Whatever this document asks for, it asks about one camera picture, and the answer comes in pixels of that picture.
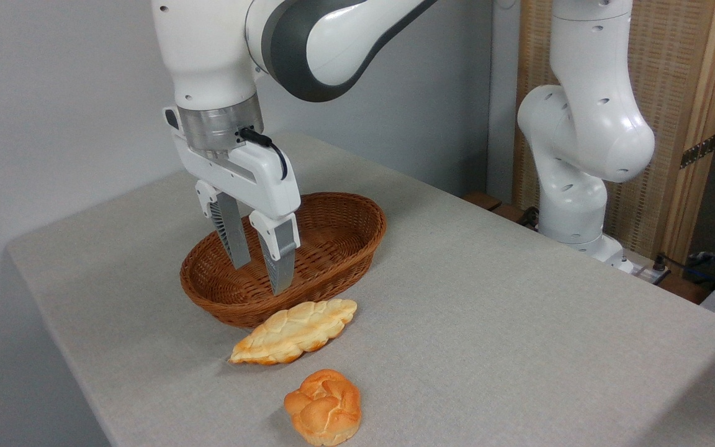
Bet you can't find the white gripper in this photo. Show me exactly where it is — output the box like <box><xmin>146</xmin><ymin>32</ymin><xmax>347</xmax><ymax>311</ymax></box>
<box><xmin>163</xmin><ymin>107</ymin><xmax>302</xmax><ymax>296</ymax></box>

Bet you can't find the round knotted bread roll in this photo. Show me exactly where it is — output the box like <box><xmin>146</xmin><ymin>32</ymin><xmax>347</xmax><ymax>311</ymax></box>
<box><xmin>284</xmin><ymin>369</ymin><xmax>362</xmax><ymax>446</ymax></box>

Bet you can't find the dark metal screen hinge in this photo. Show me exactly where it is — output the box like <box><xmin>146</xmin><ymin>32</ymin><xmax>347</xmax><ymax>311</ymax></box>
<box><xmin>680</xmin><ymin>133</ymin><xmax>715</xmax><ymax>169</ymax></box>

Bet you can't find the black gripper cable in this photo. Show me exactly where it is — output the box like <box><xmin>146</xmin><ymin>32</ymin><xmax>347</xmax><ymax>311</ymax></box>
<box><xmin>239</xmin><ymin>127</ymin><xmax>289</xmax><ymax>181</ymax></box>

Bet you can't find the brown wicker basket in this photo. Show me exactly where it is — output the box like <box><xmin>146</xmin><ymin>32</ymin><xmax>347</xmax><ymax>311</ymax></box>
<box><xmin>180</xmin><ymin>192</ymin><xmax>387</xmax><ymax>329</ymax></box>

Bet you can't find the black plug with cable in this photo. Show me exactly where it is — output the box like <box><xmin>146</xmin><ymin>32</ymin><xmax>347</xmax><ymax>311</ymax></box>
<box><xmin>653</xmin><ymin>251</ymin><xmax>715</xmax><ymax>284</ymax></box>

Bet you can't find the wooden woven folding screen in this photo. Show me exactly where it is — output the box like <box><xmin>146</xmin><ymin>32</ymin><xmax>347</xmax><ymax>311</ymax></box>
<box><xmin>513</xmin><ymin>0</ymin><xmax>715</xmax><ymax>261</ymax></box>

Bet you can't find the long braided bread loaf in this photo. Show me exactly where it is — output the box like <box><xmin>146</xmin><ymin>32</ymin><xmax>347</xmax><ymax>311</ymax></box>
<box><xmin>229</xmin><ymin>298</ymin><xmax>358</xmax><ymax>366</ymax></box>

